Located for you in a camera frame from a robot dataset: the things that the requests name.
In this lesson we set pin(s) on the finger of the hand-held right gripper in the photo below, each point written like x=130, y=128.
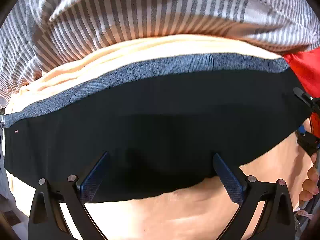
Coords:
x=308, y=141
x=306, y=98

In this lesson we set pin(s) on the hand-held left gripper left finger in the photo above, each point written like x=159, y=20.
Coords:
x=93, y=178

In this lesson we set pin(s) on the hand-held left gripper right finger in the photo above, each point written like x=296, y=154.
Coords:
x=228, y=178

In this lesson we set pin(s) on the black pants with grey waistband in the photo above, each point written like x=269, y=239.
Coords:
x=160, y=117

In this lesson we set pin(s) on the person's right hand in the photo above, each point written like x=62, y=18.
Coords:
x=312, y=178

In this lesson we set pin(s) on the red embroidered cushion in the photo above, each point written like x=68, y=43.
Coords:
x=305, y=67

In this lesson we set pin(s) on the peach blanket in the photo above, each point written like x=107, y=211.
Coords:
x=187, y=212

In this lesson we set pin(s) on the grey jacket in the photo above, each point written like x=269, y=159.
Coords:
x=3, y=177

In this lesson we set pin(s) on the grey white striped duvet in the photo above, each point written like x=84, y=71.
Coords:
x=125, y=12

